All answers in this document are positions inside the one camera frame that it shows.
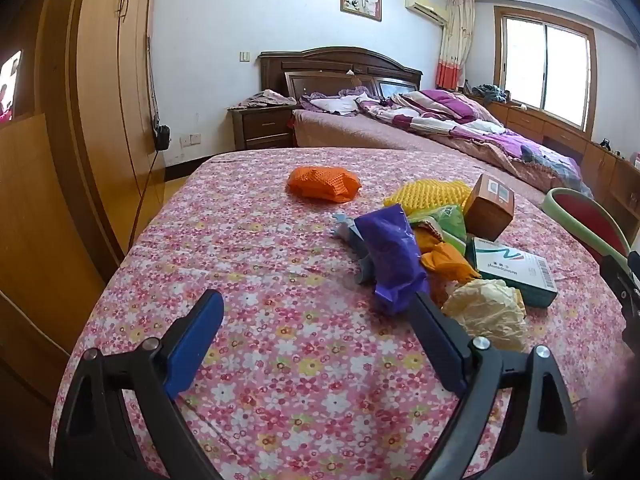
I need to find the floral curtain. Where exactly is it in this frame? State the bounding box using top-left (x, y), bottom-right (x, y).
top-left (435, 0), bottom-right (476, 92)

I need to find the purple patchwork quilt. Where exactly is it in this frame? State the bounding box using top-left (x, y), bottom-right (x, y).
top-left (357, 89), bottom-right (593, 196)

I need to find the orange cloth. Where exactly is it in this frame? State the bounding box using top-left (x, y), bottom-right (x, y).
top-left (412, 227), bottom-right (482, 306)

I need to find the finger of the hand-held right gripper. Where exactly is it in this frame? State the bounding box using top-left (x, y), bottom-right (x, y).
top-left (599, 250), bottom-right (640, 353)

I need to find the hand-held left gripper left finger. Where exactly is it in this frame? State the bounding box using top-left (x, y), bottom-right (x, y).
top-left (50, 289), bottom-right (226, 480)

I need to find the white air conditioner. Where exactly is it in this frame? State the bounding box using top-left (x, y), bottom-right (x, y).
top-left (404, 0), bottom-right (449, 24)

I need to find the white cable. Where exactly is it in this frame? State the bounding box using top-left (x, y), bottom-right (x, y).
top-left (0, 290), bottom-right (71, 358)

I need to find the low wooden cabinet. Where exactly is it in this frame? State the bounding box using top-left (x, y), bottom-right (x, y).
top-left (487, 100), bottom-right (640, 241)

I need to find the phone with lit screen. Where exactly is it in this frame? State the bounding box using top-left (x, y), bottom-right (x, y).
top-left (0, 50), bottom-right (24, 123)

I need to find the red chair with green frame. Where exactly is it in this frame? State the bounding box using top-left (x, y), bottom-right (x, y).
top-left (544, 187), bottom-right (632, 263)

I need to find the black cable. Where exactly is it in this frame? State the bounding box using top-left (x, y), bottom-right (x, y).
top-left (131, 35), bottom-right (168, 246)

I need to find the purple plastic bag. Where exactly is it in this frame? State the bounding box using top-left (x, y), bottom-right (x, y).
top-left (354, 203), bottom-right (431, 316)

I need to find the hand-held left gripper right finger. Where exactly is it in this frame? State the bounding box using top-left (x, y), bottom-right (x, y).
top-left (409, 291), bottom-right (592, 480)

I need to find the folded cloth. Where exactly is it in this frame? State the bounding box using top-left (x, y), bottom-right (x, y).
top-left (235, 89), bottom-right (297, 110)

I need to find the orange mesh sponge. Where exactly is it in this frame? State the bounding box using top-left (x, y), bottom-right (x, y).
top-left (286, 165), bottom-right (362, 204)

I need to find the wooden desk panel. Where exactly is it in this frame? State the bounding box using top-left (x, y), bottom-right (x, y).
top-left (0, 112), bottom-right (106, 361)

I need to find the green snack packet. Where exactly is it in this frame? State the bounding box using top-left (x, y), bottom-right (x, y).
top-left (410, 204), bottom-right (468, 251)

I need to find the dark wooden headboard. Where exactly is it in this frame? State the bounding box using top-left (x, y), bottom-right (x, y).
top-left (258, 46), bottom-right (423, 111)

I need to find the pile of clothes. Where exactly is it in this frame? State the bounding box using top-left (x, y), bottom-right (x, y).
top-left (470, 82), bottom-right (511, 104)

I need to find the green and white medicine box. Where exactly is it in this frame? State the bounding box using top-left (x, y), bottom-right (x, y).
top-left (465, 236), bottom-right (559, 309)

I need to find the pink floral tablecloth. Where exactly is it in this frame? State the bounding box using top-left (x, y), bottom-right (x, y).
top-left (50, 147), bottom-right (640, 480)

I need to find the wooden wardrobe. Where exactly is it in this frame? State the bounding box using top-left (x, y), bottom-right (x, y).
top-left (35, 0), bottom-right (171, 271)

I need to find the window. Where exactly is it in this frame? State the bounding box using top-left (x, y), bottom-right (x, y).
top-left (494, 5), bottom-right (598, 133)

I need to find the white pillow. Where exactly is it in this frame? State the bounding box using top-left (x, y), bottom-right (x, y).
top-left (300, 92), bottom-right (362, 118)

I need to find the dark wooden nightstand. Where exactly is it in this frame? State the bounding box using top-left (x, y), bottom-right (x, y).
top-left (227, 102), bottom-right (296, 151)

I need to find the crumpled cream plastic bag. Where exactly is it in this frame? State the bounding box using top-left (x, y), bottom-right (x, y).
top-left (441, 279), bottom-right (530, 353)

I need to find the brown cardboard box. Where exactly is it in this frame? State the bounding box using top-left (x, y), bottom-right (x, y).
top-left (462, 173), bottom-right (516, 242)

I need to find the bed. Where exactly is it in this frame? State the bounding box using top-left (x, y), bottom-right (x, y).
top-left (292, 87), bottom-right (596, 201)

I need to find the yellow mesh sponge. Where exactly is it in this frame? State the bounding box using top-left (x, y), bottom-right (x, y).
top-left (384, 180), bottom-right (475, 221)

